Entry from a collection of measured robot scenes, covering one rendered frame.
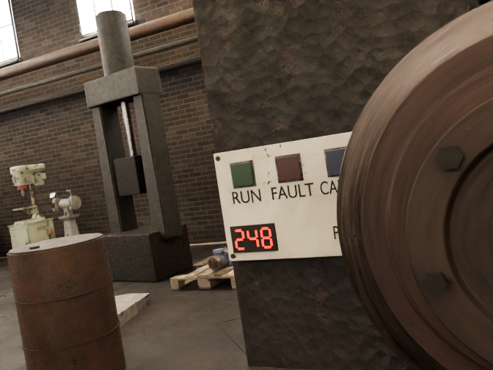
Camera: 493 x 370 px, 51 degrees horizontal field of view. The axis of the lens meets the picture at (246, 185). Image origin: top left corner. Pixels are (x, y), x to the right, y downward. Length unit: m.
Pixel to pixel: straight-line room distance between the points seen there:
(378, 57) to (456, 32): 0.19
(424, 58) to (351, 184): 0.16
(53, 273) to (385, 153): 2.74
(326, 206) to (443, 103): 0.28
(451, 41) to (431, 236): 0.21
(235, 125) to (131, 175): 5.30
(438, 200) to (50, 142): 9.48
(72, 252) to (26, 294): 0.36
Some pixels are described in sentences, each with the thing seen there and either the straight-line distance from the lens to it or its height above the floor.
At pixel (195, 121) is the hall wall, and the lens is 7.90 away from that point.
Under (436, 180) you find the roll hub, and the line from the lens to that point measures 0.52.
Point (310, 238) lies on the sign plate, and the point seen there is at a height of 1.09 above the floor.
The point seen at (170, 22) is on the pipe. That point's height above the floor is 3.17.
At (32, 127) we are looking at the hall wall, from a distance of 10.17.
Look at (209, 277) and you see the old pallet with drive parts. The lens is 5.17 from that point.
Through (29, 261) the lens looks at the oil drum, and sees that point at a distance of 3.23.
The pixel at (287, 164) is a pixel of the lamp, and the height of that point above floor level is 1.21.
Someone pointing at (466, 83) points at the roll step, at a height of 1.27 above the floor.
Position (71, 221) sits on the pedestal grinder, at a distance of 9.19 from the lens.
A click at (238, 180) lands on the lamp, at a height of 1.19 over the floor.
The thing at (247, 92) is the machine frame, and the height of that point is 1.33.
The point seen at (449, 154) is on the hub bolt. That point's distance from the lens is 0.51.
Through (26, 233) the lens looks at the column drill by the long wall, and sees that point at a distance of 8.56.
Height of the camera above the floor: 1.23
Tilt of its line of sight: 3 degrees down
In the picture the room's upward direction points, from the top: 9 degrees counter-clockwise
